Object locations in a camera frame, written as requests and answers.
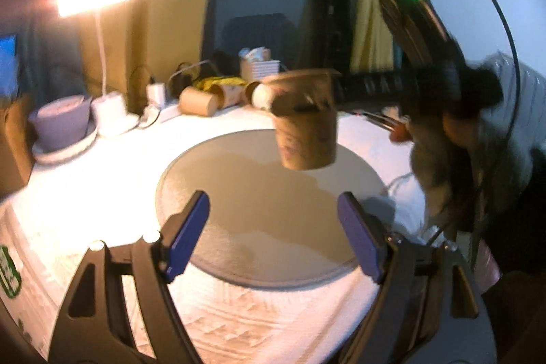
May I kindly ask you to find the printed paper cup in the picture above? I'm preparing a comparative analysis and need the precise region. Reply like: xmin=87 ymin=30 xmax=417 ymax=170
xmin=262 ymin=68 xmax=341 ymax=171

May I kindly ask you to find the lying brown paper cup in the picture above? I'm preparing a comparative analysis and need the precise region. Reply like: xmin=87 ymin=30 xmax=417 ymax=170
xmin=178 ymin=87 xmax=218 ymax=117

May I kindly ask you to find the round grey mat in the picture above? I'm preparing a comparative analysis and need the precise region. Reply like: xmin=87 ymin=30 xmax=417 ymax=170
xmin=156 ymin=129 xmax=384 ymax=289

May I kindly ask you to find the white desk lamp base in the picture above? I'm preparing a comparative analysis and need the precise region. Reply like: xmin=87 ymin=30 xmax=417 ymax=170
xmin=91 ymin=91 xmax=139 ymax=137

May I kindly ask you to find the grey bowl on plate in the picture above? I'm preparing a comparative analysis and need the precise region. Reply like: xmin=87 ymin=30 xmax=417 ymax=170
xmin=29 ymin=95 xmax=98 ymax=164

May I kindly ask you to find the white blue power strip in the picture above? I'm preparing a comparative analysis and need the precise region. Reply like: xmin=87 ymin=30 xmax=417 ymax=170
xmin=139 ymin=104 xmax=181 ymax=127

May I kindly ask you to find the white power adapter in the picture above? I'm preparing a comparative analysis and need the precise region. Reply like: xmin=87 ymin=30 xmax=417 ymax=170
xmin=146 ymin=83 xmax=167 ymax=109

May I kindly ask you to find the yellow plastic bag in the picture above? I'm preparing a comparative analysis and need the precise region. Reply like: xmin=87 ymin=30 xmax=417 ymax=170
xmin=192 ymin=77 xmax=247 ymax=90

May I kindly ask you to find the white perforated tissue box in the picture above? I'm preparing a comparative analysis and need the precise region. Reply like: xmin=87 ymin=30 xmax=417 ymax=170
xmin=239 ymin=47 xmax=281 ymax=81

